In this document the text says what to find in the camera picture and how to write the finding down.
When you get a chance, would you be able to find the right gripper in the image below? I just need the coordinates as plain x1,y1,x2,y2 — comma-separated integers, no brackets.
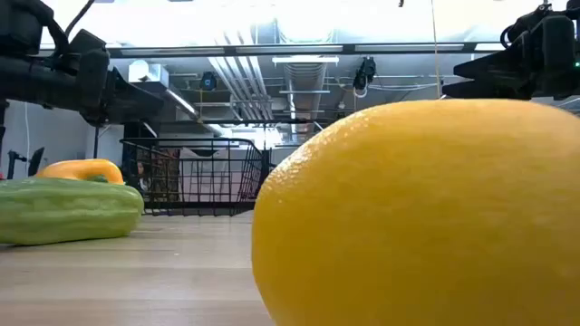
441,13,580,101

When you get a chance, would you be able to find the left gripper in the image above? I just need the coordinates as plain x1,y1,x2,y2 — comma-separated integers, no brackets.
63,29,165,128

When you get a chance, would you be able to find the yellow bell pepper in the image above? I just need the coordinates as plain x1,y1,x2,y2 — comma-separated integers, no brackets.
34,158,126,186

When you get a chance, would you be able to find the green cucumber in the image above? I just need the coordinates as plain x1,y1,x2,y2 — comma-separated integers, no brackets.
0,176,145,246

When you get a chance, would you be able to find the yellow lemon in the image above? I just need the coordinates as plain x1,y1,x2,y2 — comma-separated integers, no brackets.
251,98,580,326

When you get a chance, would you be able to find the person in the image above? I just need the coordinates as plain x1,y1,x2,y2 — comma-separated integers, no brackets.
135,160,153,194

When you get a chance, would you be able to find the black device with blue light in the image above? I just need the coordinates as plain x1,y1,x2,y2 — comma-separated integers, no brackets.
198,71,219,91

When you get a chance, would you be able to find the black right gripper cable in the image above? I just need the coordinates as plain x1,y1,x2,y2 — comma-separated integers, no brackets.
499,16,529,50

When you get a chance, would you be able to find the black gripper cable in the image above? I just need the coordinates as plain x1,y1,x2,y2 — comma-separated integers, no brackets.
499,16,529,50
64,0,97,37

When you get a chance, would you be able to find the thin hanging cord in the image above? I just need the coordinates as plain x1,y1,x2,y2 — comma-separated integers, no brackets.
430,0,442,100

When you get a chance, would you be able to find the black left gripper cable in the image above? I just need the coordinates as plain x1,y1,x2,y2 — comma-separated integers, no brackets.
64,0,97,37

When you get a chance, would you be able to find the black metal table frame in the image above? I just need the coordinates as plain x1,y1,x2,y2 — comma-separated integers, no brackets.
39,41,507,59

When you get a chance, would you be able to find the black wire basket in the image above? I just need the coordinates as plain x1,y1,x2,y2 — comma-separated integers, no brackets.
120,137,273,217

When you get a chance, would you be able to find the hanging black camera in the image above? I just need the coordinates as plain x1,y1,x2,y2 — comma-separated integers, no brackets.
352,56,378,99

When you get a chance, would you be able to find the silver ceiling duct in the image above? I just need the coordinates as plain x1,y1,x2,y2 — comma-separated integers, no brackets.
283,62,330,135

